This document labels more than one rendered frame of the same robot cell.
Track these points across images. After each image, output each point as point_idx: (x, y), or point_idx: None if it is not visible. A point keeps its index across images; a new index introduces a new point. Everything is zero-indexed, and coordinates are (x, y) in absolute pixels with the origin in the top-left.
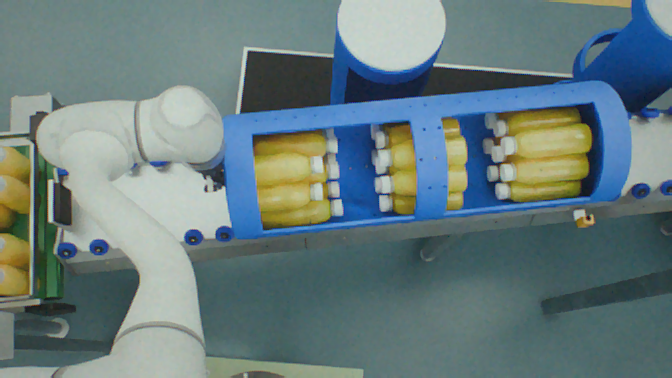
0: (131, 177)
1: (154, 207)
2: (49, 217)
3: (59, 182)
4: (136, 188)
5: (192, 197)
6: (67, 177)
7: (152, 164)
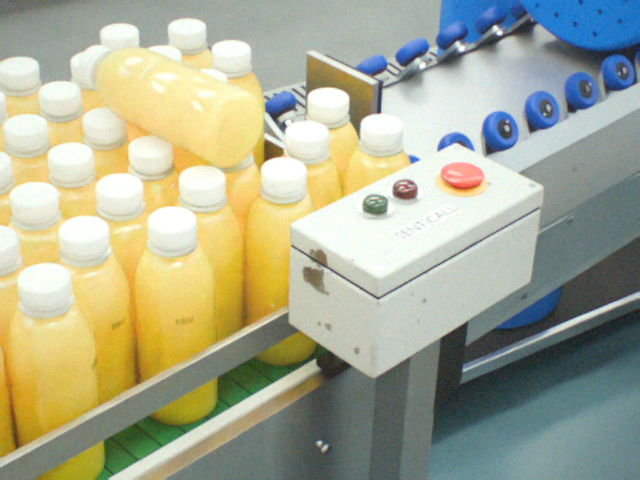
0: (382, 103)
1: (464, 114)
2: (367, 80)
3: (280, 131)
4: (407, 109)
5: (505, 86)
6: (291, 115)
7: (414, 48)
